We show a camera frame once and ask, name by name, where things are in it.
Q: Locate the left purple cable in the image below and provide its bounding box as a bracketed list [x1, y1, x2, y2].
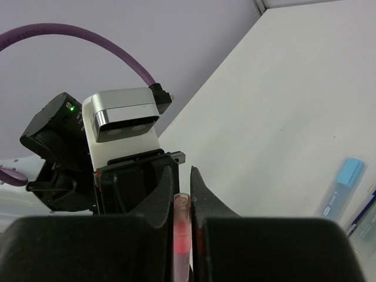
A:
[0, 23, 174, 187]

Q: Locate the green highlighter marker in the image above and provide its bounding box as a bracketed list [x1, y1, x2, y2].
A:
[350, 204, 375, 257]

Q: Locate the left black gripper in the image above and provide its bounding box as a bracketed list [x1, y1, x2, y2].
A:
[93, 149, 186, 214]

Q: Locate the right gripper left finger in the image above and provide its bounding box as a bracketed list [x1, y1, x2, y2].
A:
[1, 167, 173, 281]

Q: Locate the blue highlighter marker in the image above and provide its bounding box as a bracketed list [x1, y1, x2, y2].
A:
[315, 157, 365, 222]

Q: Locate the blue ballpoint pen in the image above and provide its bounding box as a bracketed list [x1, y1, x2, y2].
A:
[345, 185, 375, 237]

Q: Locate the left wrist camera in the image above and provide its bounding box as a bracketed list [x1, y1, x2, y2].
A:
[82, 88, 160, 170]

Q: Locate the pink highlighter cap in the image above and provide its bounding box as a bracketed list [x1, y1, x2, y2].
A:
[173, 193, 192, 254]

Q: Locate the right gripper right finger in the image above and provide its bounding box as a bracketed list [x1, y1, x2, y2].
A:
[190, 167, 365, 281]

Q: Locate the red highlighter marker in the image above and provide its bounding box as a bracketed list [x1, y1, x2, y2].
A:
[173, 251, 190, 282]

